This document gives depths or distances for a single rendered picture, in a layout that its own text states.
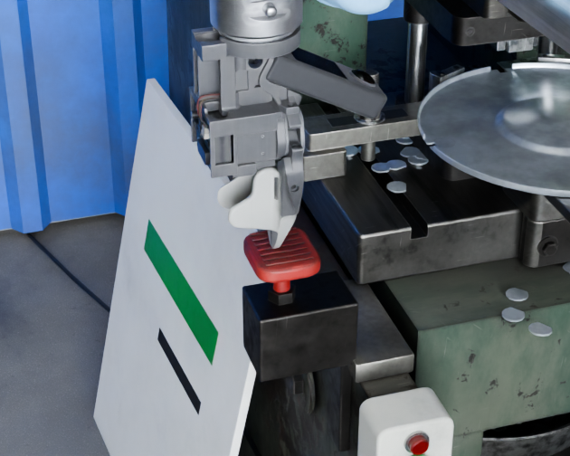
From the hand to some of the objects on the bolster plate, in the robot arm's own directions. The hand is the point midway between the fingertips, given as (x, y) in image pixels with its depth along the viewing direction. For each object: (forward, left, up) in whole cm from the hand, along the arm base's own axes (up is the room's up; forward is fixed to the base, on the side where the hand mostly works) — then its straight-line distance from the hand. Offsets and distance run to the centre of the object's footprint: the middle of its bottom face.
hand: (282, 232), depth 118 cm
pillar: (+23, -30, -4) cm, 38 cm away
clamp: (+19, -21, -7) cm, 29 cm away
